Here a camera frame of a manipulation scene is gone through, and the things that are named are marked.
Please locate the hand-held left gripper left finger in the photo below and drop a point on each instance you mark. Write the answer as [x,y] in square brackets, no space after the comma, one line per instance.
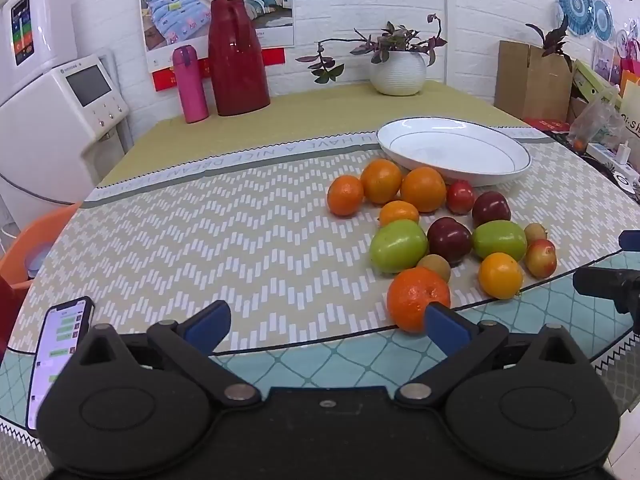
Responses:
[210,327]

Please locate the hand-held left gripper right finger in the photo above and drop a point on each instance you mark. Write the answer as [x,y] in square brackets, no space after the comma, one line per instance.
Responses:
[442,325]

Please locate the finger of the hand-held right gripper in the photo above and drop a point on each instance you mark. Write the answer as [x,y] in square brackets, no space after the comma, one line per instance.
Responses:
[612,282]
[631,240]

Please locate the large orange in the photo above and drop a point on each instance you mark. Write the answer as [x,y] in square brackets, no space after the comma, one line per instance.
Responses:
[415,297]

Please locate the green apple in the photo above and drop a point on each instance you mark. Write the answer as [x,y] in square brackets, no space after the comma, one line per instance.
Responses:
[499,240]
[398,246]

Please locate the small orange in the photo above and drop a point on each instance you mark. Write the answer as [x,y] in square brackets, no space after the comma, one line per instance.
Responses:
[398,212]

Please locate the dark red apple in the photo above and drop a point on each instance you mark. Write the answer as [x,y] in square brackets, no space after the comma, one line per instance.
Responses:
[449,240]
[491,208]

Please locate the white plate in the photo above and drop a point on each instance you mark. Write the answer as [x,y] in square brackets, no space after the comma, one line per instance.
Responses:
[450,147]

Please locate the kiwi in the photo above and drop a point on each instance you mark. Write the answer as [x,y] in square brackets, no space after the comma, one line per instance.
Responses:
[434,266]
[535,232]

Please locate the red and yellow apple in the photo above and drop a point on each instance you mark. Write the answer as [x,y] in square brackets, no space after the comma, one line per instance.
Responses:
[541,257]

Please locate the yellowish orange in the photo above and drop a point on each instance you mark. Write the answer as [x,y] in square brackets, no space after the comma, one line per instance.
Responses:
[500,275]

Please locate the white plug adapter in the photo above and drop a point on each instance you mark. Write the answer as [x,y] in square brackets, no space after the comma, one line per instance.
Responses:
[623,152]

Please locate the printed tablecloth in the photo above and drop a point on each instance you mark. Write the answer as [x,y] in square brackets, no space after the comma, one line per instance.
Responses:
[200,240]

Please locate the white power strip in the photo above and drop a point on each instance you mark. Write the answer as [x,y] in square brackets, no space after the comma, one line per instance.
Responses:
[602,152]

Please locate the cream tote bag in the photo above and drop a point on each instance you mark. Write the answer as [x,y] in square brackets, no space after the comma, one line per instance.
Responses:
[627,120]

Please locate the plaid cloth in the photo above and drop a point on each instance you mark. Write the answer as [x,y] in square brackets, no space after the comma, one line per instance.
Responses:
[560,137]

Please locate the clear plastic bag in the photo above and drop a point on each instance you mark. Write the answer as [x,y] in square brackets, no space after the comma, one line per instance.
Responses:
[595,120]

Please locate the small red apple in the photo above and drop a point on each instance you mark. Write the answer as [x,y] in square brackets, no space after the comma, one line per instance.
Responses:
[460,196]

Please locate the small cardboard box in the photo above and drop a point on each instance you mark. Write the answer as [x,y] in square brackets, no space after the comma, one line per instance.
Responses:
[577,107]

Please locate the red envelope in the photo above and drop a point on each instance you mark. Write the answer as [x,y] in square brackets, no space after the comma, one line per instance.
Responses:
[547,124]

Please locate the smartphone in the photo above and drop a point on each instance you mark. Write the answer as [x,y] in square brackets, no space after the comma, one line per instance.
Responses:
[57,355]

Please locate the orange paper bag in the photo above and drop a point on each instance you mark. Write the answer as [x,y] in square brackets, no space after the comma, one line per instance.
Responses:
[631,82]

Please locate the green box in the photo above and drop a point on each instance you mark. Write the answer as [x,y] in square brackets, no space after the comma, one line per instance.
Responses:
[590,77]

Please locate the pink gift bag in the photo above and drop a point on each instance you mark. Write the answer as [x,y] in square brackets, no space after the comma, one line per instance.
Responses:
[631,52]

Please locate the orange plastic chair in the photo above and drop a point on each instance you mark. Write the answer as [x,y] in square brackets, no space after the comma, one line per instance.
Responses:
[35,230]

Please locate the red plastic chair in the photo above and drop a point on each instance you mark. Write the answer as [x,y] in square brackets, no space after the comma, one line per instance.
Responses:
[7,315]

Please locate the purple leaf plant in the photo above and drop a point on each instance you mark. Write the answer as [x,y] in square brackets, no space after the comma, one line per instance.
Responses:
[555,40]

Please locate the pink bottle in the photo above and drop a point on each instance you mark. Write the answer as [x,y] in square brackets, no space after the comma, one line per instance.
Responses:
[191,85]

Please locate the potted plant in white pot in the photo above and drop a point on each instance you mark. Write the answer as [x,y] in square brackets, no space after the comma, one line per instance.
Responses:
[398,72]

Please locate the white water dispenser with screen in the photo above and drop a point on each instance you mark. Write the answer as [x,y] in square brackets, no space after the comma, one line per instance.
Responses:
[50,125]

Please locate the red thermos jug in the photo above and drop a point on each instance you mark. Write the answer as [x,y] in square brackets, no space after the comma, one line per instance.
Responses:
[237,55]

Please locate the blue decorative wall plates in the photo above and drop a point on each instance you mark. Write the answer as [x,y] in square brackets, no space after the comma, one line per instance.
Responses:
[576,4]

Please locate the white wall water purifier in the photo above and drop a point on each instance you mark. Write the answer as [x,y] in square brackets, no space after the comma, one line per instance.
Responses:
[40,25]

